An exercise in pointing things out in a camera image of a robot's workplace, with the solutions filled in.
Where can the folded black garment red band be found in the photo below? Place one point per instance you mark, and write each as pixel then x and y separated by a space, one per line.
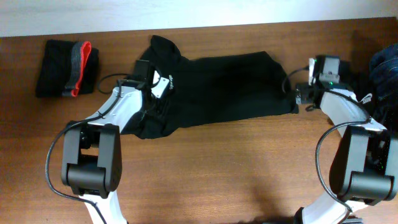
pixel 68 69

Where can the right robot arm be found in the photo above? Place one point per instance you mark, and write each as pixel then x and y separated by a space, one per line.
pixel 364 170

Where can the blue denim garment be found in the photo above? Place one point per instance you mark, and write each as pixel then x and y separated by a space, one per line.
pixel 383 71

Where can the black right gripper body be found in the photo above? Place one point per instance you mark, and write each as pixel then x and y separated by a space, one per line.
pixel 303 91

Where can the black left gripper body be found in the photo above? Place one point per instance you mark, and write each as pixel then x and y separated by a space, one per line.
pixel 158 106

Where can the black clothes pile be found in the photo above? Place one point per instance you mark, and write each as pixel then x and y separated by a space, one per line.
pixel 384 111

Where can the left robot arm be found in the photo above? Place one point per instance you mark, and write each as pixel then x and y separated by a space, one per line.
pixel 92 157

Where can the black t-shirt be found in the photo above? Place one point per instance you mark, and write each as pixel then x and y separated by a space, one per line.
pixel 210 90

